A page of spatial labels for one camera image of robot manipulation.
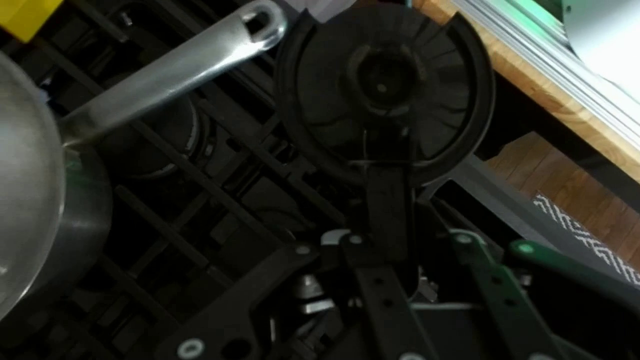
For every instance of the yellow sponge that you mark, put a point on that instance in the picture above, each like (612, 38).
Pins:
(26, 17)

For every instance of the grey patterned rug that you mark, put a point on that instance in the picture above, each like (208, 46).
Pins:
(592, 233)

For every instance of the black gas stove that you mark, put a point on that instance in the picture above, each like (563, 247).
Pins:
(201, 200)

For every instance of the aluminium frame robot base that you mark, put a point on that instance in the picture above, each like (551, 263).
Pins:
(533, 53)

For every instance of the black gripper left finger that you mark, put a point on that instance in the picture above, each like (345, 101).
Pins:
(372, 293)

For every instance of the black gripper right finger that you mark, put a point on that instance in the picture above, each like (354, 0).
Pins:
(507, 301)

